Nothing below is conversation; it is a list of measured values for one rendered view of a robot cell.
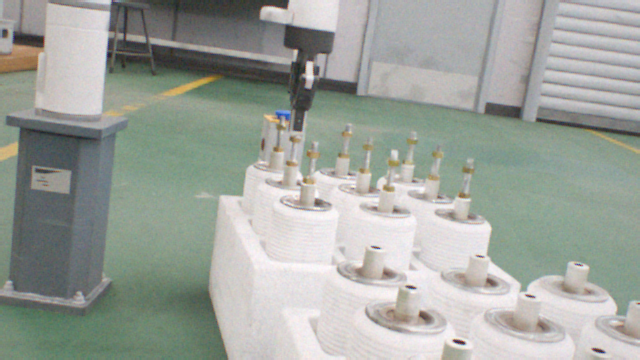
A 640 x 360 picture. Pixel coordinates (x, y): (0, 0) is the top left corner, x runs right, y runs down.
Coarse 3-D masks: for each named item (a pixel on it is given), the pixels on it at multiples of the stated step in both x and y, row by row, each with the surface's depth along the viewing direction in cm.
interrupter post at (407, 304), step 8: (400, 288) 71; (408, 288) 71; (416, 288) 71; (400, 296) 70; (408, 296) 70; (416, 296) 70; (400, 304) 70; (408, 304) 70; (416, 304) 70; (400, 312) 71; (408, 312) 70; (416, 312) 71; (400, 320) 71; (408, 320) 70; (416, 320) 71
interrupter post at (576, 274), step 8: (568, 264) 87; (576, 264) 88; (584, 264) 88; (568, 272) 87; (576, 272) 87; (584, 272) 87; (568, 280) 87; (576, 280) 87; (584, 280) 87; (568, 288) 87; (576, 288) 87
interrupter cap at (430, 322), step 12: (384, 300) 74; (372, 312) 71; (384, 312) 72; (420, 312) 73; (432, 312) 73; (384, 324) 68; (396, 324) 69; (408, 324) 70; (420, 324) 70; (432, 324) 70; (444, 324) 70
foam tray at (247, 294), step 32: (224, 224) 131; (224, 256) 128; (256, 256) 107; (416, 256) 122; (224, 288) 125; (256, 288) 103; (288, 288) 104; (320, 288) 105; (512, 288) 112; (224, 320) 122; (256, 320) 104; (256, 352) 105
